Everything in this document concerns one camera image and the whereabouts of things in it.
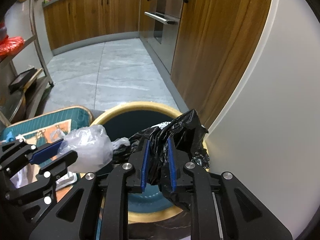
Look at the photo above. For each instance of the stainless steel built-in oven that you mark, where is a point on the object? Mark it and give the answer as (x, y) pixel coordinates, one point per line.
(160, 21)

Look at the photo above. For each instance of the stainless steel shelf rack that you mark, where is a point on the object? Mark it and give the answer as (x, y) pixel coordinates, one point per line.
(24, 18)

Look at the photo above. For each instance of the wooden kitchen cabinets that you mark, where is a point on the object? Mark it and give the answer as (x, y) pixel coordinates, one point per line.
(203, 46)

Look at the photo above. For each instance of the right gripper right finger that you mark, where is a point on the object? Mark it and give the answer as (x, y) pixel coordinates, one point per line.
(220, 204)

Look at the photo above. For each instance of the blue glove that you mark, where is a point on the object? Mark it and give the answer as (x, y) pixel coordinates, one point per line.
(10, 137)

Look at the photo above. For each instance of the teal trash bin yellow rim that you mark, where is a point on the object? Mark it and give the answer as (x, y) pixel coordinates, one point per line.
(156, 122)

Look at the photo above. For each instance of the black box on shelf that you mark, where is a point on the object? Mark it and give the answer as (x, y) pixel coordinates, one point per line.
(21, 80)

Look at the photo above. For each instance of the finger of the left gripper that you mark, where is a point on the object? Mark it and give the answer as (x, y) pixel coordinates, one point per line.
(59, 167)
(44, 152)

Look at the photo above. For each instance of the black plastic bag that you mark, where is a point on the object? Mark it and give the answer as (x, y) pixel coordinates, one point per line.
(159, 175)

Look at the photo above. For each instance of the silver blister pack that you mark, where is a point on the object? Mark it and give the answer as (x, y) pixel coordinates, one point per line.
(66, 180)

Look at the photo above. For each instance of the clear plastic bag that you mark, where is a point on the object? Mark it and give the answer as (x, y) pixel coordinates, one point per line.
(94, 148)

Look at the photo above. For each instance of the white refrigerator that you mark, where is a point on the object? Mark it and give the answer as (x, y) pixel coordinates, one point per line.
(267, 134)

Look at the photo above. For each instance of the red plastic bag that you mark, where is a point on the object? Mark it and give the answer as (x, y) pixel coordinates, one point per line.
(11, 45)

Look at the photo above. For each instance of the teal orange patterned cushion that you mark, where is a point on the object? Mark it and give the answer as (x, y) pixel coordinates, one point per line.
(42, 129)

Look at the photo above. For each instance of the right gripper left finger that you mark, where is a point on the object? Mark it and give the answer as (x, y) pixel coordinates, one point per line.
(97, 206)

